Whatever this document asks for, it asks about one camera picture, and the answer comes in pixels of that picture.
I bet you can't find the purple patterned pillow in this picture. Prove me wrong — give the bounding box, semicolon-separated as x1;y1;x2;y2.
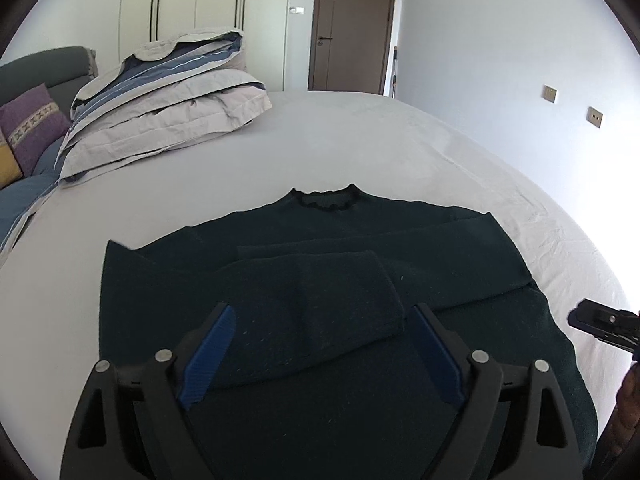
0;84;72;176

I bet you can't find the person's right hand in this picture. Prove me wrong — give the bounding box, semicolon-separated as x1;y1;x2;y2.
615;362;640;443

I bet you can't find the grey upholstered headboard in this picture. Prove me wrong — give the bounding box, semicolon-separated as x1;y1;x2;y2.
0;46;97;111

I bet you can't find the brown door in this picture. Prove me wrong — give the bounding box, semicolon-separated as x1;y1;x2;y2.
308;0;398;95

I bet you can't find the folded grey blue striped duvet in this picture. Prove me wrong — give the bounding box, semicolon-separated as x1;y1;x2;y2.
59;27;273;188

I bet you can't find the blue bed sheet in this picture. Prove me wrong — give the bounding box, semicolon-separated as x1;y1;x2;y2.
0;137;68;256

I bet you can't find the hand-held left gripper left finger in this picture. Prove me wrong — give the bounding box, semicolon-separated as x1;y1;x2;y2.
60;302;236;480

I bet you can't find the dark green sweater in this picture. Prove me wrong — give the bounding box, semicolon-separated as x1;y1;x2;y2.
97;184;598;480

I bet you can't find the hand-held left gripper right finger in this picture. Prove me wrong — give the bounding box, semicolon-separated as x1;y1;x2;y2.
409;303;586;480

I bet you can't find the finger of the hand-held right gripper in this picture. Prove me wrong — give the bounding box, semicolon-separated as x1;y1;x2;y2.
567;298;640;348

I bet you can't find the white wardrobe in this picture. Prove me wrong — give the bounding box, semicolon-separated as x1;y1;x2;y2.
119;0;318;92

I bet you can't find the yellow pillow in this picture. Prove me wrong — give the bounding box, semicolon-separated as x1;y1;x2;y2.
0;142;24;188

